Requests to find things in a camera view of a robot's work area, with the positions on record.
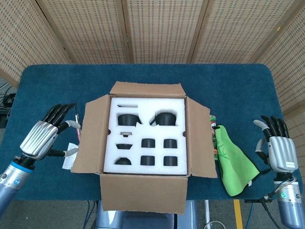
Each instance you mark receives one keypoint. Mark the woven wooden folding screen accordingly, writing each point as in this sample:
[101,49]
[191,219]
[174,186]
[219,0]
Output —
[162,28]

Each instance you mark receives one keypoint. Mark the beige black small lid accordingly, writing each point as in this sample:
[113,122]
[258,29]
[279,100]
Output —
[125,133]

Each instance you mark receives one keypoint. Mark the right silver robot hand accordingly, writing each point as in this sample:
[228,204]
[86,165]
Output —
[282,152]

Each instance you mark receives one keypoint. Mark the green chips can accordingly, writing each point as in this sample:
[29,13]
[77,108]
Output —
[213,124]

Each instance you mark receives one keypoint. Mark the white foam insert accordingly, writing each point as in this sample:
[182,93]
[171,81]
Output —
[147,132]

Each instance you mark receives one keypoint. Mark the white snack bag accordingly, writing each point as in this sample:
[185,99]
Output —
[69,162]

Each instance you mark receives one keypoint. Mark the red cardboard box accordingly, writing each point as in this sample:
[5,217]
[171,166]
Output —
[143,190]

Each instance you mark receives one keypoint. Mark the white table leg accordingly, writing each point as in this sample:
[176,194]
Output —
[207,212]

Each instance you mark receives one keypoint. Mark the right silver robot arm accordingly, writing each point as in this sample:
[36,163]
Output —
[290,205]

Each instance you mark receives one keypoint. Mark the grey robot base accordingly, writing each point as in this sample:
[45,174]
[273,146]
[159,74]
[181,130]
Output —
[143,220]

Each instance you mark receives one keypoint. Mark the black teapot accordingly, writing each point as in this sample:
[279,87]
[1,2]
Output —
[166,118]

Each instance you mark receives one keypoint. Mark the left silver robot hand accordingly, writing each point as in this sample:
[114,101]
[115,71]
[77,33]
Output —
[39,138]

